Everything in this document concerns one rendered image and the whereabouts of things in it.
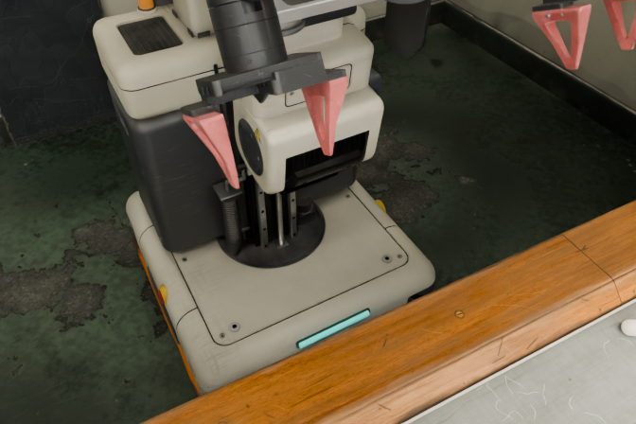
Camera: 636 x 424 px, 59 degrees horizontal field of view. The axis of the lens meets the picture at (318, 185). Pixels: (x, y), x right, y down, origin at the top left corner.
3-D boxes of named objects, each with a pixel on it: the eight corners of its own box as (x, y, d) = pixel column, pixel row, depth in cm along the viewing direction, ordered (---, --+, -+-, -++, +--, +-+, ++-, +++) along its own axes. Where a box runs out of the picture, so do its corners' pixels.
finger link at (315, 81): (364, 152, 53) (344, 52, 50) (296, 177, 50) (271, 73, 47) (331, 144, 59) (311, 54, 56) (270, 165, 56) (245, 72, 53)
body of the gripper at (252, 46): (327, 72, 50) (309, -15, 48) (219, 103, 46) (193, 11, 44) (297, 71, 56) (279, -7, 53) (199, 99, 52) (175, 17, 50)
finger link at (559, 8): (627, 59, 66) (622, -26, 63) (583, 74, 63) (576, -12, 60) (577, 59, 72) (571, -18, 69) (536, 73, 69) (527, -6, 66)
